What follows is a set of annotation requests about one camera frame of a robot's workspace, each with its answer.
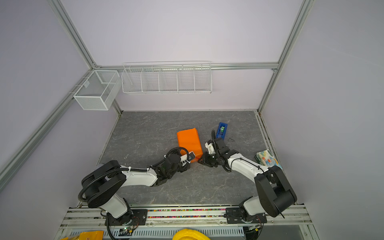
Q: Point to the long white wire basket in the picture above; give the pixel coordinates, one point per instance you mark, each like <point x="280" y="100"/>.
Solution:
<point x="167" y="77"/>

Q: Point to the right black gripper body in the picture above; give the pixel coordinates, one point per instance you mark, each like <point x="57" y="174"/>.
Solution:
<point x="212" y="160"/>

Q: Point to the blue tape dispenser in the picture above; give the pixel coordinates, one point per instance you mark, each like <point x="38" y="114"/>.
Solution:
<point x="222" y="129"/>

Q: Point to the white mesh square basket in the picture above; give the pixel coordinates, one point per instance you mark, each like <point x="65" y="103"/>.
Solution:
<point x="99" y="90"/>

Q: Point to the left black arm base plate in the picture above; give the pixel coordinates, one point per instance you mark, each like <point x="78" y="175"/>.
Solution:
<point x="136" y="217"/>

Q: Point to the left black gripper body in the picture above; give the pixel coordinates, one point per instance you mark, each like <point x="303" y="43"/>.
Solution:
<point x="180" y="168"/>

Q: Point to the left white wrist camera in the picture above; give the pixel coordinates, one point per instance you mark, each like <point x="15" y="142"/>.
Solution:
<point x="187" y="158"/>

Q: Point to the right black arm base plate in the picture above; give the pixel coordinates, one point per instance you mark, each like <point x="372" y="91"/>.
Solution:
<point x="238" y="215"/>

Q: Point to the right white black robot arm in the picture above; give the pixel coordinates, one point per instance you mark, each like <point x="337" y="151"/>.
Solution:
<point x="274" y="192"/>

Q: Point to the yellow hard hat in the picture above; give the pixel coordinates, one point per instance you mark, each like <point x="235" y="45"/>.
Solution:
<point x="188" y="234"/>

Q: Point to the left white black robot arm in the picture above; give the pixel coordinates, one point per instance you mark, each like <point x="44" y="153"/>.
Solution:
<point x="101" y="186"/>

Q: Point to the yellow plastic bag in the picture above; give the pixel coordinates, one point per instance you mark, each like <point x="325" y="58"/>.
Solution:
<point x="94" y="235"/>

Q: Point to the colourful tissue box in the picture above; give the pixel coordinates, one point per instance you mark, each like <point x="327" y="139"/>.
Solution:
<point x="267" y="159"/>

